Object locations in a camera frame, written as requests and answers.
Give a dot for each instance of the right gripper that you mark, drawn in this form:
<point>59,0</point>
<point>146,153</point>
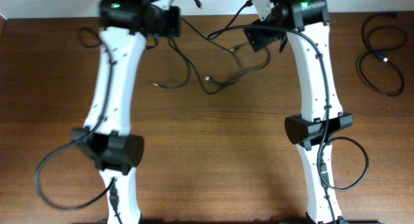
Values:
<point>263,40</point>

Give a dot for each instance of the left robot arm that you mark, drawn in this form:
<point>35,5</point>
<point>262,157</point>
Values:
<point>106,135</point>

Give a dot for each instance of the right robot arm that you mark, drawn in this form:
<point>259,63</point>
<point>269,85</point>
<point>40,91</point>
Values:
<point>305,25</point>

